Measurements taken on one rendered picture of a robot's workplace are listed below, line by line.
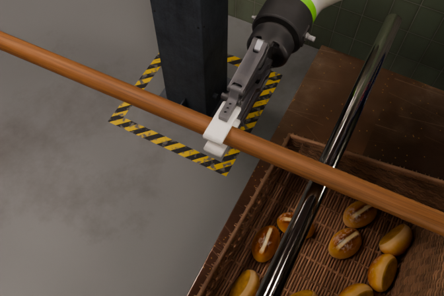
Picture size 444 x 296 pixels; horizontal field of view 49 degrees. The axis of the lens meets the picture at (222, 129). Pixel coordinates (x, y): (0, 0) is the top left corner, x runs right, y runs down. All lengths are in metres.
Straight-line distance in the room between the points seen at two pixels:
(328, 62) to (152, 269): 0.99
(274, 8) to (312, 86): 0.76
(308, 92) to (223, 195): 0.65
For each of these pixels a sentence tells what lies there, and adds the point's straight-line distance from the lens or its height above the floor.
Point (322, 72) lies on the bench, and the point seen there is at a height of 0.58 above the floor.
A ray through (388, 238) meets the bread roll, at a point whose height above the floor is 0.64.
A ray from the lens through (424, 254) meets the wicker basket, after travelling 1.28.
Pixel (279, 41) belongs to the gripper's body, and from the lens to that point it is 0.79.
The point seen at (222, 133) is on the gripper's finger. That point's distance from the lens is 0.70.
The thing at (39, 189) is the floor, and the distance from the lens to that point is 2.12.
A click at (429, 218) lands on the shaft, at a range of 0.71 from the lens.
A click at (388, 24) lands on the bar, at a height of 1.17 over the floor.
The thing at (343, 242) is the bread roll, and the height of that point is 0.64.
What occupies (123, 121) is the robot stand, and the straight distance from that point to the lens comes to 2.19.
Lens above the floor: 1.82
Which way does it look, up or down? 59 degrees down
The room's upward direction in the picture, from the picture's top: straight up
